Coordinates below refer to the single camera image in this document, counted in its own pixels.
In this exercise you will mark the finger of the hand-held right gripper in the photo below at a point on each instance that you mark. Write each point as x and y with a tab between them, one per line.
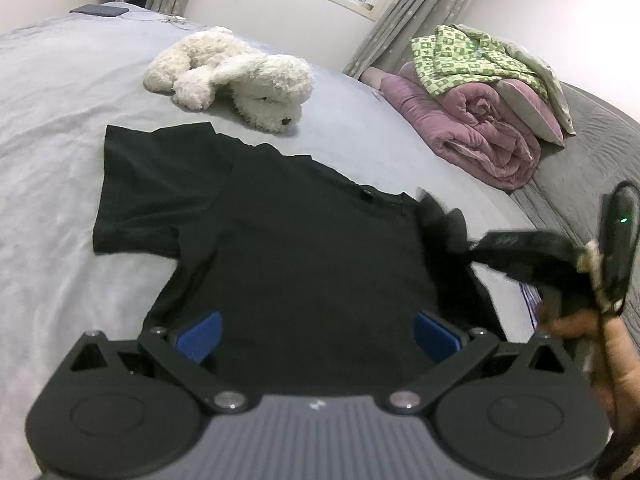
480	251

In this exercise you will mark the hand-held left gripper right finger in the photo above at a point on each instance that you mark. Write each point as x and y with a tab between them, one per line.
435	335

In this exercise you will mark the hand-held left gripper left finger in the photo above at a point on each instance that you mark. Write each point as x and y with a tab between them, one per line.
202	337

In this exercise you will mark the black t-shirt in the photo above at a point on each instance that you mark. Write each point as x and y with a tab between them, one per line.
300	260

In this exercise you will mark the person's right hand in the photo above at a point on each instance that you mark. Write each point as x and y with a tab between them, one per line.
625	370

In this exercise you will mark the purple striped folded cloth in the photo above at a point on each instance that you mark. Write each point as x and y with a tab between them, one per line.
529	305

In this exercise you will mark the grey quilted bedspread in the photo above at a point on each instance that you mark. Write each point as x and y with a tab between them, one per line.
585	160

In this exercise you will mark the pink rolled quilt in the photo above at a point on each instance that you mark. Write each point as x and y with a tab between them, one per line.
475	130

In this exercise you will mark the pink pillow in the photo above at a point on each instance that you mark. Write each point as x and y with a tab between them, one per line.
535	110

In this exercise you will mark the green checkered garment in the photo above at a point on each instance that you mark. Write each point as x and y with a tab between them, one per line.
460	60

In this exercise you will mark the grey bed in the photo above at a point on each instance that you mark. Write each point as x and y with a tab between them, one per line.
50	160

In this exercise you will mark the white plush dog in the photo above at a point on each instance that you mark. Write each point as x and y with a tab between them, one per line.
240	75

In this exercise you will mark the dark tablet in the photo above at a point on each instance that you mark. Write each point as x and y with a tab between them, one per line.
97	10

